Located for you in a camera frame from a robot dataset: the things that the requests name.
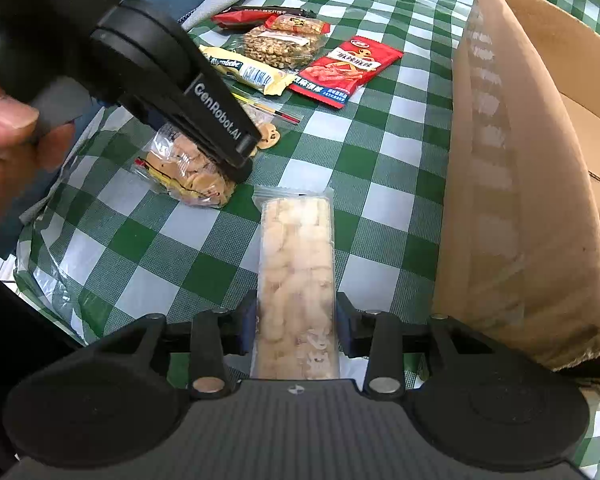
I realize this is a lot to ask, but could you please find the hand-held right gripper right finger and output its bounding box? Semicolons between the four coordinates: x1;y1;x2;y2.
335;292;501;395

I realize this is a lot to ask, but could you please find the clear cookie zip bag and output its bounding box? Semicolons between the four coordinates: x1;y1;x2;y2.
132;122;238;208
230;92;302;150

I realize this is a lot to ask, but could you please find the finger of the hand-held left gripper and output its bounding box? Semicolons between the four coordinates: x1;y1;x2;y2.
130;104;251;182
179;67;262;169

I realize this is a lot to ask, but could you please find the clear packet of nuts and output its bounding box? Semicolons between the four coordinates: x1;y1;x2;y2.
240;25;328;71

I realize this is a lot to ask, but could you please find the clear packet of pale snacks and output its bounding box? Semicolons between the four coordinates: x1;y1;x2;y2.
250;185;342;380

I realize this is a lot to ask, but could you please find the brown cardboard box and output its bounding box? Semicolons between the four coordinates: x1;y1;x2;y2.
432;0;600;391

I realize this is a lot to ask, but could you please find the yellow white snack wrapper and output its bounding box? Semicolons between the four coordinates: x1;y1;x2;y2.
199;45;301;97

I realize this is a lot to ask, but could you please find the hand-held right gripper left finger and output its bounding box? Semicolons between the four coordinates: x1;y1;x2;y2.
97;290;259;395

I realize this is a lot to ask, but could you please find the red packet with orange sticks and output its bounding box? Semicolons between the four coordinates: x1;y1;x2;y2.
288;36;405;110

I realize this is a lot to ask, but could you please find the person's left hand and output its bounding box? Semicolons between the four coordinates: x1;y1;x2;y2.
0;55;77;236

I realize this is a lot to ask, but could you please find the dark red snack packet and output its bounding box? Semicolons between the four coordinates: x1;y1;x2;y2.
211;6;318;30

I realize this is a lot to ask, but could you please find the green checked tablecloth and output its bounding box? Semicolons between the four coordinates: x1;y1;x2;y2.
14;0;600;480

